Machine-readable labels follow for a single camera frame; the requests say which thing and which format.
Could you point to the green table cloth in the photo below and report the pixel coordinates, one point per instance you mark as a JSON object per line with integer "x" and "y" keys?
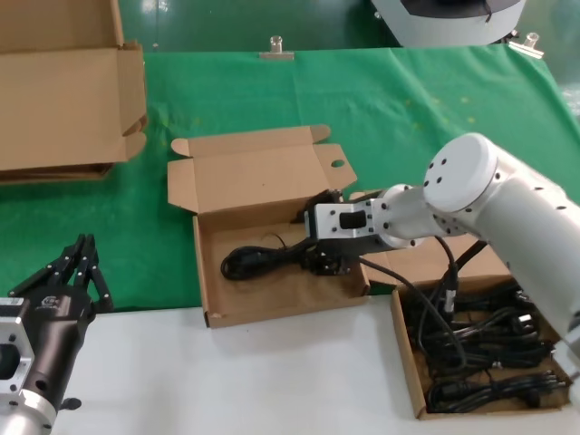
{"x": 385, "y": 113}

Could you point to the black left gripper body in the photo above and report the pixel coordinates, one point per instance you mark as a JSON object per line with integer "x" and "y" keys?
{"x": 59, "y": 331}

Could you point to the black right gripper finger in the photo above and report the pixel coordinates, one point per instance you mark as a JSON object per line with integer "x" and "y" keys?
{"x": 328, "y": 265}
{"x": 317, "y": 201}

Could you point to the silver binder clip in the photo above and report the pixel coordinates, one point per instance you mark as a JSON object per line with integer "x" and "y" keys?
{"x": 276, "y": 55}
{"x": 525, "y": 49}

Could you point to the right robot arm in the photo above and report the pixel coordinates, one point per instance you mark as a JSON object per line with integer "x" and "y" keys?
{"x": 521, "y": 204}

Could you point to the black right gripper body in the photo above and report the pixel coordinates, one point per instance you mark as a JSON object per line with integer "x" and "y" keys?
{"x": 344, "y": 250}

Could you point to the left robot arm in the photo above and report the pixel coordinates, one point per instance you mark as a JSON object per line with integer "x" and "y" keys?
{"x": 27, "y": 419}

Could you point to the open brown cardboard mailer box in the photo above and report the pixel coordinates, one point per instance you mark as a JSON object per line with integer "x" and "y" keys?
{"x": 496, "y": 269}
{"x": 254, "y": 190}

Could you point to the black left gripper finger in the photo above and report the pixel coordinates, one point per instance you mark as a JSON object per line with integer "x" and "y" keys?
{"x": 93, "y": 283}
{"x": 59, "y": 269}

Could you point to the large open cardboard box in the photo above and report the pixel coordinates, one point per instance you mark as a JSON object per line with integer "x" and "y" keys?
{"x": 59, "y": 104}

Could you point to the white wheeled robot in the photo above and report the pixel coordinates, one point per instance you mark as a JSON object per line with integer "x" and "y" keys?
{"x": 453, "y": 27}

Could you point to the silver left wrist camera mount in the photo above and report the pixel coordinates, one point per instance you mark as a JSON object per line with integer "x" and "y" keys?
{"x": 13, "y": 335}

